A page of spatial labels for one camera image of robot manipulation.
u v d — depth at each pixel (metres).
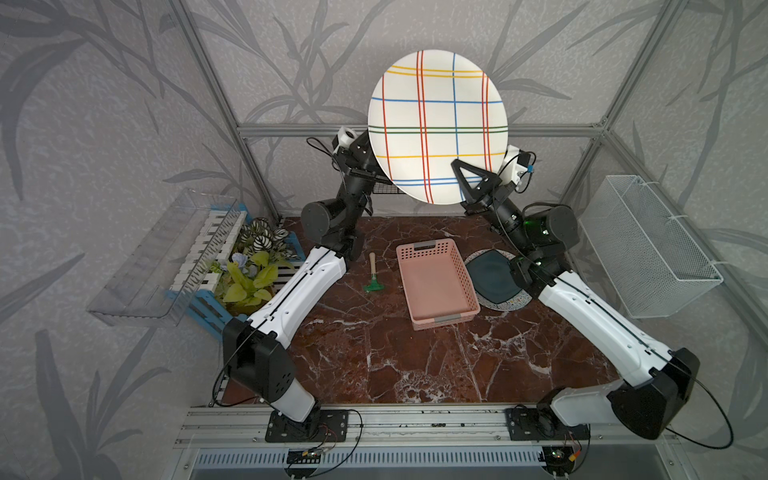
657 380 0.39
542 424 0.65
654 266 0.63
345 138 0.55
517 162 0.52
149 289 0.64
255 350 0.41
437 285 0.99
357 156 0.49
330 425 0.74
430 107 0.48
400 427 0.75
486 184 0.50
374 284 0.99
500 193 0.47
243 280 0.72
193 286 0.62
